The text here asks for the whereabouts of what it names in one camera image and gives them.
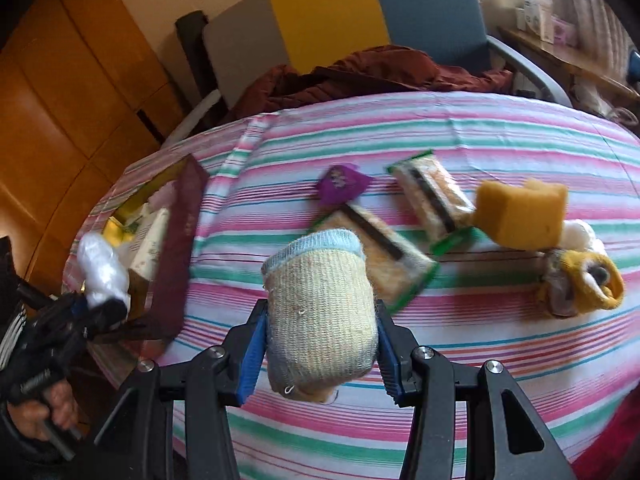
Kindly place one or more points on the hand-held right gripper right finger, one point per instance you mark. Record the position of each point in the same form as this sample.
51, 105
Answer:
387, 355

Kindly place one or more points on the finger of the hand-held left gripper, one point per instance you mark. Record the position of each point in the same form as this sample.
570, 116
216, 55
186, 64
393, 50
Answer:
95, 315

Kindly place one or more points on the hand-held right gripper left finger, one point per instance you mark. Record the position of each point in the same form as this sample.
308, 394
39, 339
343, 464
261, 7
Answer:
252, 360

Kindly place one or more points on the white plastic glove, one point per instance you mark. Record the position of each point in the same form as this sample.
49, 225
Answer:
102, 270

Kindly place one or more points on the beige knitted sock blue cuff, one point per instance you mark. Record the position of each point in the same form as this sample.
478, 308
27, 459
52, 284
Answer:
320, 310

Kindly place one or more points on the small green white box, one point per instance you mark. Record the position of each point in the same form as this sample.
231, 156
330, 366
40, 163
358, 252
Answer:
150, 245

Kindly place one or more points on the gold tin box maroon outside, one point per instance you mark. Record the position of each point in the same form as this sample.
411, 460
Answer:
177, 260

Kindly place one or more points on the green-edged cracker packet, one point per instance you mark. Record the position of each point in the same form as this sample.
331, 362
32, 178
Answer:
400, 270
440, 200

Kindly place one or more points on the purple snack packet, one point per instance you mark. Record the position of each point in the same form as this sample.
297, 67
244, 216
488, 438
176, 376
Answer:
345, 182

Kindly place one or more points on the person's left forearm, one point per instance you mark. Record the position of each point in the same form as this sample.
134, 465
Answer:
17, 440

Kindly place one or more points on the person's left hand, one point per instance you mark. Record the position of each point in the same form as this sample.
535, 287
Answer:
62, 405

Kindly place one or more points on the striped pink green tablecloth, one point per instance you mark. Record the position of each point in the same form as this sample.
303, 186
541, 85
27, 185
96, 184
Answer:
450, 360

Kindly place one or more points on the pink packet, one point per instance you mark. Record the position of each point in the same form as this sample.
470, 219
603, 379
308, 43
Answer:
161, 197

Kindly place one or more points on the yellow sponge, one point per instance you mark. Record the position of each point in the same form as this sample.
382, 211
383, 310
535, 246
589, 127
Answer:
520, 215

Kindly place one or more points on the orange wooden wardrobe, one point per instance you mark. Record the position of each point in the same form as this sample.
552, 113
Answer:
65, 110

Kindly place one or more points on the yellow grey sock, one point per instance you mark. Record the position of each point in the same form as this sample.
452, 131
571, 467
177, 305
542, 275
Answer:
585, 280

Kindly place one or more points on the white cotton ball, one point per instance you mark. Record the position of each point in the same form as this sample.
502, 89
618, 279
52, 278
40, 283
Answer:
582, 237

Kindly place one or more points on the red rug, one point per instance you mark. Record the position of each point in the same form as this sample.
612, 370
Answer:
610, 450

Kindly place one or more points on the maroon jacket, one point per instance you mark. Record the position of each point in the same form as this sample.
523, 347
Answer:
375, 75

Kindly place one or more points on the grey yellow blue chair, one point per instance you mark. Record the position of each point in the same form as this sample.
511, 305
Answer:
325, 15

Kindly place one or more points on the wooden side table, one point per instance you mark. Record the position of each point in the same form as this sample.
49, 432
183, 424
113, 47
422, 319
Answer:
570, 57

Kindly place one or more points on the small pink box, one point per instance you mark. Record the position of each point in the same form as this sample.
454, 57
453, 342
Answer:
565, 30

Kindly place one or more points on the white carton box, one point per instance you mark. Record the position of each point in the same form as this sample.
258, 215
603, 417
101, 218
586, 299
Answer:
535, 15

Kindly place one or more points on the blue round object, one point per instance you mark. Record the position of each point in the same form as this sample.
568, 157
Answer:
635, 67

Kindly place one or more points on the beige patterned curtain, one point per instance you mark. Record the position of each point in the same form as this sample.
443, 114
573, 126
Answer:
595, 15

